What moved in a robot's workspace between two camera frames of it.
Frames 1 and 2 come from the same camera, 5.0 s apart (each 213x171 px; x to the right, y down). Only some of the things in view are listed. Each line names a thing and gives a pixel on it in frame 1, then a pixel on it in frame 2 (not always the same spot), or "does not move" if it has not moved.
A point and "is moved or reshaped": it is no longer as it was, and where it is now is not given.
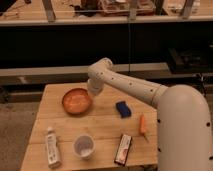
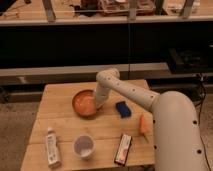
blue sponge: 123,109 does not move
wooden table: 75,130 does not move
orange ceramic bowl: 76,100 is moved or reshaped
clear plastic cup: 84,146 does not move
